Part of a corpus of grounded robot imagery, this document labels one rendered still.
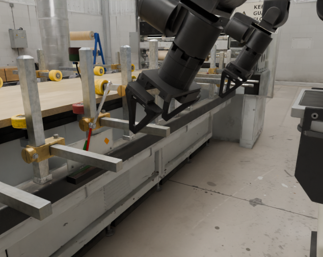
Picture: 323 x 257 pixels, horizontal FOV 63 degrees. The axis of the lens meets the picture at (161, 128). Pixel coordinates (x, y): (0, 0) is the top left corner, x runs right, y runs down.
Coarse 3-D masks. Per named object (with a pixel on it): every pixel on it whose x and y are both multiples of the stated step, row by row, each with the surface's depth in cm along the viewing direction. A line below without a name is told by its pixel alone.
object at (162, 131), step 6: (78, 120) 114; (102, 120) 107; (108, 120) 106; (114, 120) 104; (120, 120) 104; (126, 120) 104; (108, 126) 106; (114, 126) 105; (120, 126) 103; (126, 126) 102; (150, 126) 96; (156, 126) 96; (162, 126) 96; (144, 132) 98; (150, 132) 97; (156, 132) 96; (162, 132) 94; (168, 132) 95
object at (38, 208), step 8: (0, 184) 64; (0, 192) 60; (8, 192) 60; (16, 192) 60; (24, 192) 60; (0, 200) 61; (8, 200) 59; (16, 200) 58; (24, 200) 57; (32, 200) 57; (40, 200) 57; (16, 208) 58; (24, 208) 57; (32, 208) 55; (40, 208) 54; (48, 208) 56; (32, 216) 56; (40, 216) 55
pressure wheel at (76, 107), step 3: (78, 102) 115; (81, 102) 115; (72, 105) 111; (75, 105) 110; (78, 105) 110; (81, 105) 110; (72, 108) 111; (75, 108) 109; (78, 108) 109; (81, 108) 109; (75, 111) 110; (78, 111) 109; (81, 111) 109; (81, 114) 112
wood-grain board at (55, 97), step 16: (64, 80) 201; (80, 80) 201; (112, 80) 201; (0, 96) 133; (16, 96) 133; (48, 96) 133; (64, 96) 133; (80, 96) 133; (96, 96) 133; (112, 96) 140; (0, 112) 101; (16, 112) 101; (48, 112) 106
